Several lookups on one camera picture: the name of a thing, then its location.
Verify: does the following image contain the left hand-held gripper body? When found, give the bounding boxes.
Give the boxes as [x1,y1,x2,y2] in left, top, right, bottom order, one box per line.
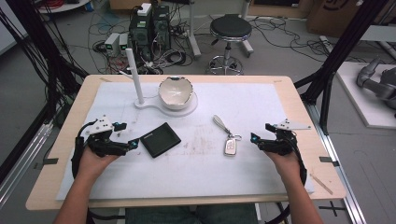
[83,115,130,158]

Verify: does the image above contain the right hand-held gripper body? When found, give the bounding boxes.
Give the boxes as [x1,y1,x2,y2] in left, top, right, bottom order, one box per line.
[261,119,312,157]

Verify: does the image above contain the person's right hand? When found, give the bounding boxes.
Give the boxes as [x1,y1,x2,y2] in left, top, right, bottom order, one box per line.
[263,148,304,183]

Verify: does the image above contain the person's left hand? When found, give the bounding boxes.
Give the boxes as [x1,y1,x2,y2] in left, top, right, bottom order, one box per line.
[77,146,121,177]

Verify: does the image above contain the white stand with pole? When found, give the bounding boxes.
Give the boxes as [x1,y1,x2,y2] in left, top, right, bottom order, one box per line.
[119,48,199,119]

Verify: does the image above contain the white foam mat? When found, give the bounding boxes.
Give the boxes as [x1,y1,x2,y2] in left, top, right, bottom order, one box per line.
[55,81,316,202]

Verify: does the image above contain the thin wooden stick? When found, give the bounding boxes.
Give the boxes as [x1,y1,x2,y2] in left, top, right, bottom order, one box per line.
[309,173,334,196]

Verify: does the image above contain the white shell-shaped bowl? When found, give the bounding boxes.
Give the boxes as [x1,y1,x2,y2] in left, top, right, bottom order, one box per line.
[157,76,195,111]

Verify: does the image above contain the grey power supply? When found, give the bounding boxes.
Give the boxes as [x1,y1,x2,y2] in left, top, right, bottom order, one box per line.
[118,33,131,52]
[104,32,121,58]

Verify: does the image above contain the white platform board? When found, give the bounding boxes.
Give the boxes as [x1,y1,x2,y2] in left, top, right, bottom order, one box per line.
[335,61,396,131]

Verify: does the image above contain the person's jeans legs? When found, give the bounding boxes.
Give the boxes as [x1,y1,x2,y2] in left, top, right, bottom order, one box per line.
[124,203,260,224]

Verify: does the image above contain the black computer tower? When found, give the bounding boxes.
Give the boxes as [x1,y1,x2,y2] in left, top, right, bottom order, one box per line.
[128,12,154,62]
[151,5,172,51]

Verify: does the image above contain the black round stool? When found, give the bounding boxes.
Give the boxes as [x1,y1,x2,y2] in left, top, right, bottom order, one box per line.
[206,13,254,77]

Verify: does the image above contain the white box device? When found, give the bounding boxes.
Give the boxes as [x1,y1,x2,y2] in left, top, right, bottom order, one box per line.
[136,2,153,18]

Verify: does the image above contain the brown cardboard box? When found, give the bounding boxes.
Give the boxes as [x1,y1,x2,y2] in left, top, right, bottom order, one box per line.
[305,0,396,39]

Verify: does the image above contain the round white table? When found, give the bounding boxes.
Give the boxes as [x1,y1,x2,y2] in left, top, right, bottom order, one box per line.
[36,0,92,15]

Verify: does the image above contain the silver car key with strap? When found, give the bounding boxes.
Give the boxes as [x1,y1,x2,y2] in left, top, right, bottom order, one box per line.
[212,114,243,158]

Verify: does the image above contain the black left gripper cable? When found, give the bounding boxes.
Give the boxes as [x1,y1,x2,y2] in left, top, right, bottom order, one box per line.
[70,121,96,180]

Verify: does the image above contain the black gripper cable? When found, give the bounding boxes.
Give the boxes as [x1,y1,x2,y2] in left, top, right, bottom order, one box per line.
[70,121,96,180]
[290,132,309,189]

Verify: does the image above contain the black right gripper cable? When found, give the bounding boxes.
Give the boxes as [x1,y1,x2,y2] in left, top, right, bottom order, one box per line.
[290,132,309,189]

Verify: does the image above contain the aluminium rail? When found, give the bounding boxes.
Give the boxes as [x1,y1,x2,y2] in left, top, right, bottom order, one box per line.
[0,120,54,208]
[304,102,369,224]

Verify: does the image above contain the black metal frame post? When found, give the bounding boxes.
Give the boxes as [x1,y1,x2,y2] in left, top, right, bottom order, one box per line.
[293,0,383,135]
[0,0,90,185]

